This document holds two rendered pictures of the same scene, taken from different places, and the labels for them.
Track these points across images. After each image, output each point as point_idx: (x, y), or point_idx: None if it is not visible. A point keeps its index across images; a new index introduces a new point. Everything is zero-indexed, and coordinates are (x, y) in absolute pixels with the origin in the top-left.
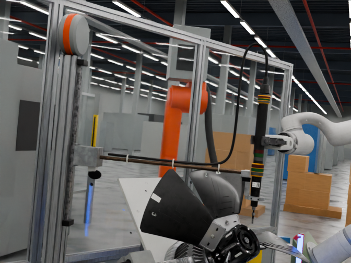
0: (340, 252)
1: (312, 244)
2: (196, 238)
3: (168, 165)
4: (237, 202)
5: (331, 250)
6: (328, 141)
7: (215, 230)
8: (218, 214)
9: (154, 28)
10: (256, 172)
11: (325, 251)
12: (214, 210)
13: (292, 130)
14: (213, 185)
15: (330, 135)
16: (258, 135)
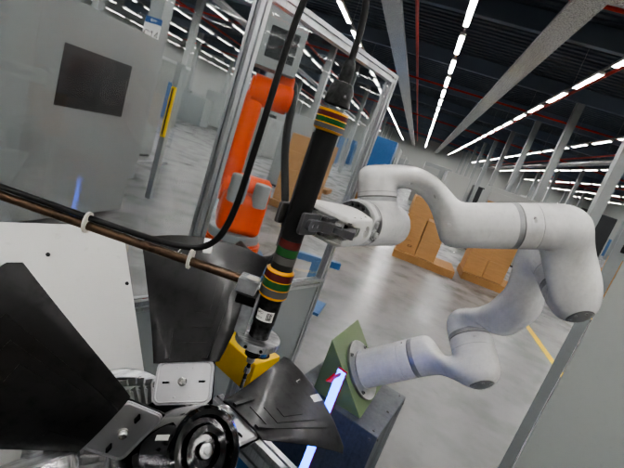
0: (394, 375)
1: (358, 344)
2: (70, 442)
3: (73, 224)
4: (224, 332)
5: (382, 368)
6: (437, 233)
7: (133, 419)
8: (172, 355)
9: None
10: (270, 292)
11: (373, 366)
12: (166, 342)
13: (377, 199)
14: (186, 279)
15: (448, 227)
16: (296, 207)
